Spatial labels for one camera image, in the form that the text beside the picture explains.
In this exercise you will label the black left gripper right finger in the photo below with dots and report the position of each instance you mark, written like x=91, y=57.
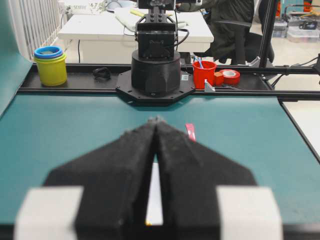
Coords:
x=207, y=196

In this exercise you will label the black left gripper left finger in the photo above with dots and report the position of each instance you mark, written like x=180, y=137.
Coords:
x=101, y=195

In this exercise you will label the red plastic spoon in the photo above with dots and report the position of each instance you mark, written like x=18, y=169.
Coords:
x=190, y=129

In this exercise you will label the red tape roll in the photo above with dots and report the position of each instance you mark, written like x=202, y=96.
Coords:
x=227, y=76

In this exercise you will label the red plastic cup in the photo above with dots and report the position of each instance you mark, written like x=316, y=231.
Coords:
x=205, y=71

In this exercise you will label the stacked yellow blue cups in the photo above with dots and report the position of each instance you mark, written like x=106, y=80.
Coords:
x=51, y=65

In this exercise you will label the white desk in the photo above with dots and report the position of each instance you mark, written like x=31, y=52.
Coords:
x=106, y=27

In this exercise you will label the black office chair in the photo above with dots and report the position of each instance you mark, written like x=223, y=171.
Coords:
x=230, y=22

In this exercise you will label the black aluminium frame rail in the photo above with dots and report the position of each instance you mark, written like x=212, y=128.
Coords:
x=253, y=83

